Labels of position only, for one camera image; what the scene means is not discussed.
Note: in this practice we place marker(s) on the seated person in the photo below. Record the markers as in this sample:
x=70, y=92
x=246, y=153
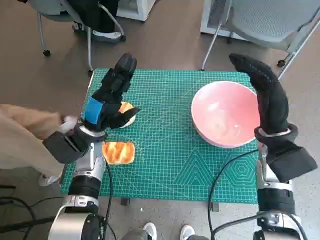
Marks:
x=87, y=12

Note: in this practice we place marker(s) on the white cabinet with mesh door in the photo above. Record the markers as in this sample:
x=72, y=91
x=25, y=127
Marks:
x=145, y=10

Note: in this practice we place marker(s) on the long black stand leg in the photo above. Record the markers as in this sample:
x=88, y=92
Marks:
x=25, y=225

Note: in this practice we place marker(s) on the black table bracket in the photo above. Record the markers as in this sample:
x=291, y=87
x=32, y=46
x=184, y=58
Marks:
x=125, y=202
x=214, y=207

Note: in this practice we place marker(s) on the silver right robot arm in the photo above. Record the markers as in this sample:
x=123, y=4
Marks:
x=275, y=200

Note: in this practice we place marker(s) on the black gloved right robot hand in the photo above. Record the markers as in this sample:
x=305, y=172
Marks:
x=272, y=105

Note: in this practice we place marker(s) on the grey mesh chair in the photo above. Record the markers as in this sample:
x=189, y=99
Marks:
x=262, y=20

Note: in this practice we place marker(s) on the white shoe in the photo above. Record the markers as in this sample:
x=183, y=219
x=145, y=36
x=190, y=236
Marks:
x=150, y=230
x=187, y=231

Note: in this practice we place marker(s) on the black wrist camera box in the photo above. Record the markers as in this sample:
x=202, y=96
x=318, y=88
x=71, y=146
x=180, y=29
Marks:
x=62, y=148
x=292, y=162

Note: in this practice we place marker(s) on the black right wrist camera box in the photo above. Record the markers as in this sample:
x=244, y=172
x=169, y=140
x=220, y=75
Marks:
x=292, y=162

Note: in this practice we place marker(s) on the pink bowl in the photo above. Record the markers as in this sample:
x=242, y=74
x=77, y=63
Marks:
x=220, y=112

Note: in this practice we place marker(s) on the grey chair with seated person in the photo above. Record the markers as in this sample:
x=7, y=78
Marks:
x=89, y=50

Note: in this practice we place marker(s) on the green cutting mat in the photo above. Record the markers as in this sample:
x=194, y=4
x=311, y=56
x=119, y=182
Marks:
x=162, y=150

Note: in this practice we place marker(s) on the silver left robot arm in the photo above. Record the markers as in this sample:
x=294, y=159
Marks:
x=85, y=185

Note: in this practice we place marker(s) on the rectangular braided toy bread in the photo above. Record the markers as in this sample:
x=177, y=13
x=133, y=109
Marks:
x=118, y=152

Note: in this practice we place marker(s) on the white cabinet with grille side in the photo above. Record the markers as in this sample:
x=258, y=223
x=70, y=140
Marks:
x=207, y=27

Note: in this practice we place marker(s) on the short black stand leg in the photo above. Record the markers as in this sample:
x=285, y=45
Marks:
x=7, y=187

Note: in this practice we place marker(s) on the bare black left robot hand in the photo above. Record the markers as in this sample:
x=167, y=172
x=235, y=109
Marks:
x=107, y=110

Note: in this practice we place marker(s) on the standing person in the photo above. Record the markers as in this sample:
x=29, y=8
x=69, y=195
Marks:
x=25, y=130

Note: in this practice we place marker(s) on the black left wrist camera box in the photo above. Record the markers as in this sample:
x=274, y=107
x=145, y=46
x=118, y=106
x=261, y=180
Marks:
x=62, y=148

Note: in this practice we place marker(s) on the black device with metal clips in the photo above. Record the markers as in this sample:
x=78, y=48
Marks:
x=101, y=227

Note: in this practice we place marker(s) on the round toy bread bun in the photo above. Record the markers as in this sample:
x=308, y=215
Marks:
x=123, y=107

